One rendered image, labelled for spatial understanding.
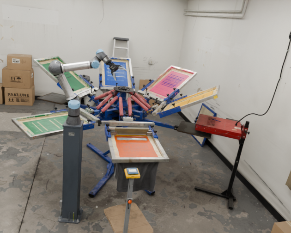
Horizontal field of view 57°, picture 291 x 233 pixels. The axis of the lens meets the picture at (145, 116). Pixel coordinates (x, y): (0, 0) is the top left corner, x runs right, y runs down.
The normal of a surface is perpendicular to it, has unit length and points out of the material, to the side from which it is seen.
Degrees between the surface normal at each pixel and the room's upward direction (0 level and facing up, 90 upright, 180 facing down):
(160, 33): 90
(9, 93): 90
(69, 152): 90
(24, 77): 90
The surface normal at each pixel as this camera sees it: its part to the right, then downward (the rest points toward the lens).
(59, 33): 0.22, 0.36
